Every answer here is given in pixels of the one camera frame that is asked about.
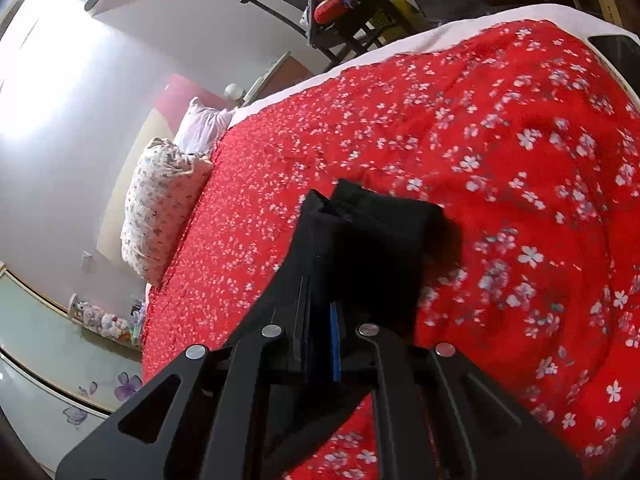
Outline wooden nightstand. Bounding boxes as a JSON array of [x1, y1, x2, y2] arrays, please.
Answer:
[[242, 52, 316, 106]]

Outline wardrobe with purple flower doors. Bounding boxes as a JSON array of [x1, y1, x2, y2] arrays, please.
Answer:
[[0, 260, 146, 461]]

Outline red pouch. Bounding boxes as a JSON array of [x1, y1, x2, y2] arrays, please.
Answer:
[[313, 0, 361, 25]]

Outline black pants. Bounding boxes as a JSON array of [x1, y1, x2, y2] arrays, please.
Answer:
[[262, 177, 463, 463]]

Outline black wooden chair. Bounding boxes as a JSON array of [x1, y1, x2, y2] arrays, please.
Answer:
[[240, 0, 436, 73]]

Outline beige and red headboard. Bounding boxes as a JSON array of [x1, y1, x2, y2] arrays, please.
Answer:
[[96, 72, 228, 266]]

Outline floral pillow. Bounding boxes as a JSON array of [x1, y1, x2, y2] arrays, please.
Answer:
[[120, 137, 215, 288]]

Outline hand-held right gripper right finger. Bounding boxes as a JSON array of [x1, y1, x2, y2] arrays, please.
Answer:
[[329, 302, 587, 480]]

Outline white pillow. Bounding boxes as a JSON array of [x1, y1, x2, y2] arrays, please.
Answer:
[[172, 97, 238, 156]]

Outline clear tube of plush toys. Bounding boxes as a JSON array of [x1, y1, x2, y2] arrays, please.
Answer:
[[67, 294, 146, 346]]

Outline red floral bedspread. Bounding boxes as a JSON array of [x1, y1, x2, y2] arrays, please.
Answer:
[[140, 19, 640, 480]]

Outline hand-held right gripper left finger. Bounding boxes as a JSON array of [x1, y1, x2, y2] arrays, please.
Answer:
[[54, 274, 323, 480]]

